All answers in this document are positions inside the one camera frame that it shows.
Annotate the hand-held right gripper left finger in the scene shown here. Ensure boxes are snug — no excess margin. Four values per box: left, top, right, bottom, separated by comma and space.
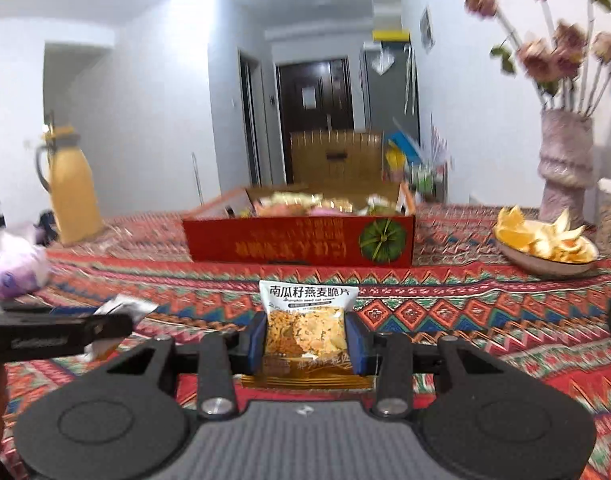
102, 311, 267, 420

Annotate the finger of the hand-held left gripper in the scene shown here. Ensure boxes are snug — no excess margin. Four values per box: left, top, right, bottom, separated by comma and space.
82, 311, 134, 350

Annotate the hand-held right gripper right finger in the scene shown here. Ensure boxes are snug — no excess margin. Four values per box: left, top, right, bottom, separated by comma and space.
345, 311, 509, 420

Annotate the silver snack packet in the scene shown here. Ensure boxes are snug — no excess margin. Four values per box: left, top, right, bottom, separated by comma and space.
85, 296, 158, 362

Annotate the white orange crisp packet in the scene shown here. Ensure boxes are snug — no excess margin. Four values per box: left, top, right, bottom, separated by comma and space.
242, 280, 375, 391

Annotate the red cardboard box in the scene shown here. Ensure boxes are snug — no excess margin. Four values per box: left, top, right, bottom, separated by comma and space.
181, 186, 417, 267

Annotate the pile of assorted snack packets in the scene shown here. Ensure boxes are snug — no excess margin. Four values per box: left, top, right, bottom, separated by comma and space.
250, 191, 403, 217

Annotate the purple tissue pack bag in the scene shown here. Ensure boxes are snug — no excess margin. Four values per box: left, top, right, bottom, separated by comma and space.
0, 224, 52, 301

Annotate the dark backpack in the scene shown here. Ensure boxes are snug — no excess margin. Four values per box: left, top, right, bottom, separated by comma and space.
38, 210, 58, 243

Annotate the yellow thermos jug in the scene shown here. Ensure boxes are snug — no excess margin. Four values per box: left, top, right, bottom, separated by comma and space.
35, 125, 106, 247

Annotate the brown cardboard box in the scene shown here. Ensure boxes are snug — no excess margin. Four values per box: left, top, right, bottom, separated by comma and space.
290, 130, 385, 194

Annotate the pile of orange peels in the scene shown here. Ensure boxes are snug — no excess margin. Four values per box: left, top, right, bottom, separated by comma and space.
495, 206, 587, 263

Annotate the beige shallow bowl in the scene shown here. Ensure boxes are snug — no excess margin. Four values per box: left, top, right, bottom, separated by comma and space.
493, 230, 600, 279

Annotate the purple decoration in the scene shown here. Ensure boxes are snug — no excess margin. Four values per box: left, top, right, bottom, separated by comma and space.
428, 124, 455, 172

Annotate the side door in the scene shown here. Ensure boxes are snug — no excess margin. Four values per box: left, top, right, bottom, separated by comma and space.
238, 50, 263, 187

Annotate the grey refrigerator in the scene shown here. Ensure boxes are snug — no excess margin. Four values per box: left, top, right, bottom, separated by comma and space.
363, 42, 420, 136

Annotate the dark brown entrance door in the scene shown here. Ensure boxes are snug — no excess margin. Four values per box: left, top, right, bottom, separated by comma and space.
276, 59, 355, 134

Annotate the pink ceramic vase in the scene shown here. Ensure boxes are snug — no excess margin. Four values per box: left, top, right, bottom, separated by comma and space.
539, 109, 595, 229

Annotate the dried pink roses bouquet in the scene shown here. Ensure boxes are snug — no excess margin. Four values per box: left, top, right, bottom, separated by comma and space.
455, 0, 611, 113

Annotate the white broom handle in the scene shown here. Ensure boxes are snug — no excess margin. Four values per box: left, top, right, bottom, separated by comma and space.
192, 152, 204, 207

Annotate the wall picture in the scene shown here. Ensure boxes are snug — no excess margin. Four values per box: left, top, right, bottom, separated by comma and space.
419, 7, 434, 52

